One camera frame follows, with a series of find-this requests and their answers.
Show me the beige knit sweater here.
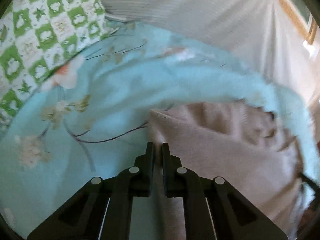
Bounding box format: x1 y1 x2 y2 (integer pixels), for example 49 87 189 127
148 100 304 239

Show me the light blue floral bedsheet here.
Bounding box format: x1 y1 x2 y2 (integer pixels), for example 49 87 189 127
1 23 319 238

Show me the grey striped bolster pillow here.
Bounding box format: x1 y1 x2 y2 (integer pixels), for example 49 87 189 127
102 0 317 102

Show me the green white checkered pillow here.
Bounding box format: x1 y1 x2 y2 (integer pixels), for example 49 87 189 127
1 0 113 131

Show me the gold framed picture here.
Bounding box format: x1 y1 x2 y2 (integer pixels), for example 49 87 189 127
278 0 317 45

